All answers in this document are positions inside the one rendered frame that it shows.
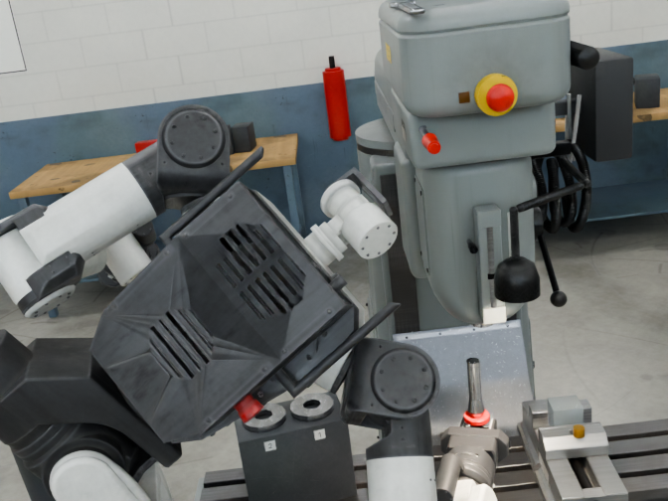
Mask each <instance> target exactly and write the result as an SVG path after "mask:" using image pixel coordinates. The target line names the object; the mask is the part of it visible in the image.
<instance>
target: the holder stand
mask: <svg viewBox="0 0 668 501"><path fill-rule="evenodd" d="M340 407H341V404H340V402H339V399H338V397H337V395H336V394H333V393H331V392H326V393H322V394H321V393H311V394H306V395H303V396H300V397H298V398H297V399H294V400H290V401H285V402H281V403H276V404H271V403H267V404H266V405H264V406H263V409H262V410H261V411H260V412H259V413H258V414H257V415H256V416H255V417H253V418H252V419H251V420H250V421H248V422H246V423H244V422H243V421H242V420H241V419H240V418H239V419H237V420H235V428H236V433H237V438H238V443H239V449H240V454H241V459H242V465H243V470H244V475H245V481H246V486H247V491H248V496H249V501H336V500H340V499H344V498H348V497H352V496H356V495H357V487H356V479H355V471H354V464H353V456H352V449H351V441H350V433H349V426H348V425H347V424H346V423H343V422H342V420H341V416H340Z"/></svg>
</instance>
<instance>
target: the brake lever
mask: <svg viewBox="0 0 668 501"><path fill-rule="evenodd" d="M418 131H419V133H420V134H421V136H422V141H421V142H422V145H423V146H424V147H425V148H426V150H427V151H428V152H429V153H431V154H437V153H438V152H439V151H440V144H439V142H438V140H437V137H436V136H435V135H434V134H433V133H428V131H427V130H426V126H425V125H423V126H420V127H419V128H418Z"/></svg>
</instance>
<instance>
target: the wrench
mask: <svg viewBox="0 0 668 501"><path fill-rule="evenodd" d="M389 7H390V8H400V9H402V10H404V11H406V12H407V13H409V14H411V15H417V14H424V13H425V9H424V8H422V7H420V6H418V5H416V1H415V0H408V1H407V2H400V3H396V2H391V3H389Z"/></svg>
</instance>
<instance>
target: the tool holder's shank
mask: <svg viewBox="0 0 668 501"><path fill-rule="evenodd" d="M466 366H467V381H468V396H469V399H468V408H467V410H468V411H469V412H470V415H471V416H472V417H474V418H479V417H481V416H482V415H483V413H484V411H485V408H484V403H483V399H482V388H481V372H480V360H479V359H478V358H474V357H473V358H468V359H467V360H466Z"/></svg>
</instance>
